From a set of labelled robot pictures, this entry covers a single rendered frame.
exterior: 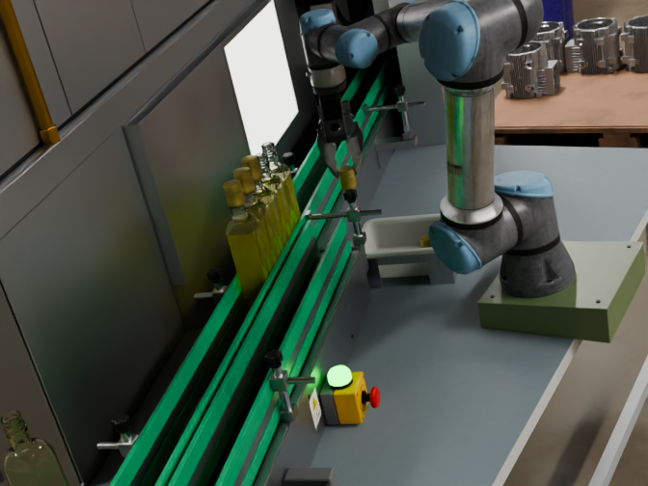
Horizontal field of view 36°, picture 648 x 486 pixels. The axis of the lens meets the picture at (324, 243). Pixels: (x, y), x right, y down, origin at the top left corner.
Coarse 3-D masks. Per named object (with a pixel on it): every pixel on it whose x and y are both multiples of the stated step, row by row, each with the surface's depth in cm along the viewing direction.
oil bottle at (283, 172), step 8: (272, 168) 209; (280, 168) 210; (288, 168) 213; (280, 176) 209; (288, 176) 212; (288, 184) 211; (288, 192) 211; (288, 200) 211; (296, 200) 216; (296, 208) 215; (296, 216) 215; (296, 224) 214
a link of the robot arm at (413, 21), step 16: (432, 0) 190; (448, 0) 184; (528, 0) 163; (384, 16) 199; (400, 16) 196; (416, 16) 191; (528, 16) 163; (400, 32) 197; (416, 32) 193; (528, 32) 164
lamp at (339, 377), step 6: (336, 366) 182; (342, 366) 181; (330, 372) 181; (336, 372) 180; (342, 372) 180; (348, 372) 180; (330, 378) 180; (336, 378) 179; (342, 378) 179; (348, 378) 180; (330, 384) 181; (336, 384) 180; (342, 384) 180; (348, 384) 180
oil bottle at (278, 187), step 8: (272, 176) 205; (264, 184) 204; (272, 184) 204; (280, 184) 206; (280, 192) 205; (280, 200) 205; (280, 208) 206; (288, 208) 210; (288, 216) 210; (288, 224) 209; (288, 232) 209
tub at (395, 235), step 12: (408, 216) 234; (420, 216) 232; (432, 216) 231; (372, 228) 236; (384, 228) 236; (396, 228) 235; (408, 228) 234; (420, 228) 233; (372, 240) 236; (384, 240) 237; (396, 240) 236; (408, 240) 235; (372, 252) 221; (384, 252) 220; (396, 252) 219; (408, 252) 219; (420, 252) 218; (432, 252) 217
